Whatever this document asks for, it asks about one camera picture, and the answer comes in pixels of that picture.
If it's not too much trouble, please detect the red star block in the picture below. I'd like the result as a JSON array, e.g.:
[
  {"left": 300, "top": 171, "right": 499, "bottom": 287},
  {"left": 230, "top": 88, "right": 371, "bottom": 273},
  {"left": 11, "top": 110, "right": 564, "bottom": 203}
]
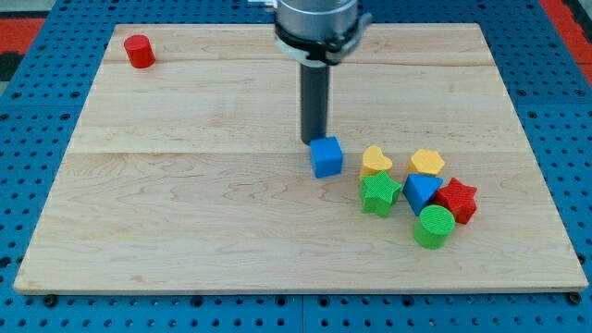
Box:
[{"left": 431, "top": 178, "right": 477, "bottom": 225}]

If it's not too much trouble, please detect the red cylinder block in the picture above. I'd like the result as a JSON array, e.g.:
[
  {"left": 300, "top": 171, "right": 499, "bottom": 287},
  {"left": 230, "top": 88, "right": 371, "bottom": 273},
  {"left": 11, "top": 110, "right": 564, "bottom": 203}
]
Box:
[{"left": 124, "top": 34, "right": 155, "bottom": 68}]

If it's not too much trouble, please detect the wooden board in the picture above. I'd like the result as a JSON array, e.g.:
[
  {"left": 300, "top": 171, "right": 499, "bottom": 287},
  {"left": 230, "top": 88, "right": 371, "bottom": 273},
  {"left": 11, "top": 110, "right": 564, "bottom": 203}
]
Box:
[{"left": 14, "top": 24, "right": 588, "bottom": 295}]

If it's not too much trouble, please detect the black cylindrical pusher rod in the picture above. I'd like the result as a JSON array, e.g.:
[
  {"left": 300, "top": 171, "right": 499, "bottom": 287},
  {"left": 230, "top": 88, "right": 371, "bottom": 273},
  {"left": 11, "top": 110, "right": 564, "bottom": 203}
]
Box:
[{"left": 300, "top": 65, "right": 330, "bottom": 145}]

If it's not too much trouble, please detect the blue triangle block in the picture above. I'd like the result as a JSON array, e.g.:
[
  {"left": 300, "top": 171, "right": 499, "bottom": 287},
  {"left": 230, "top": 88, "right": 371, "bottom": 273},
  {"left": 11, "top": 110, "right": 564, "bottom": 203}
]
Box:
[{"left": 403, "top": 173, "right": 443, "bottom": 216}]

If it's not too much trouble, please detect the yellow heart block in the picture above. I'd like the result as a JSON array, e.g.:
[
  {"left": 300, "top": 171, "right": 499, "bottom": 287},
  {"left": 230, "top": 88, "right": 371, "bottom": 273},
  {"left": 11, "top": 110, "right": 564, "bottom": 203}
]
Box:
[{"left": 359, "top": 145, "right": 393, "bottom": 180}]

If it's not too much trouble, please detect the yellow hexagon block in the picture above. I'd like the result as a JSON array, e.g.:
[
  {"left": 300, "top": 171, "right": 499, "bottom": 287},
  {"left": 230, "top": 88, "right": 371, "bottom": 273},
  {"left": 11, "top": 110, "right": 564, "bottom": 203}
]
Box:
[{"left": 407, "top": 149, "right": 446, "bottom": 176}]

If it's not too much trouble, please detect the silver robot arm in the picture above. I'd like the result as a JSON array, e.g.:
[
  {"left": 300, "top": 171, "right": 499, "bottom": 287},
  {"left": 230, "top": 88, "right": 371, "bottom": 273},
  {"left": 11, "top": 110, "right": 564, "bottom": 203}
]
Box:
[{"left": 249, "top": 0, "right": 373, "bottom": 68}]

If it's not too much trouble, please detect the green star block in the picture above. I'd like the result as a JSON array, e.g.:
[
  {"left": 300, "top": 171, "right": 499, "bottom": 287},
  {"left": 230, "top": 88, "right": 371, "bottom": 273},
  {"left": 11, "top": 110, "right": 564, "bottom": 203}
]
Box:
[{"left": 359, "top": 170, "right": 402, "bottom": 218}]

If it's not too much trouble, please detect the green cylinder block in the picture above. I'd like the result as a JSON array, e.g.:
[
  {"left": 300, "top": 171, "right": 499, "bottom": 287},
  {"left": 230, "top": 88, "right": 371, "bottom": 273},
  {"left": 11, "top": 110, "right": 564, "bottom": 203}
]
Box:
[{"left": 413, "top": 204, "right": 456, "bottom": 250}]

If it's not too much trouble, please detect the blue cube block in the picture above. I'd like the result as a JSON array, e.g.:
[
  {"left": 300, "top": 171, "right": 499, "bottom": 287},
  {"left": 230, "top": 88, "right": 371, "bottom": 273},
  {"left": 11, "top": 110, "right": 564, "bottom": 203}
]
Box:
[{"left": 310, "top": 137, "right": 343, "bottom": 179}]

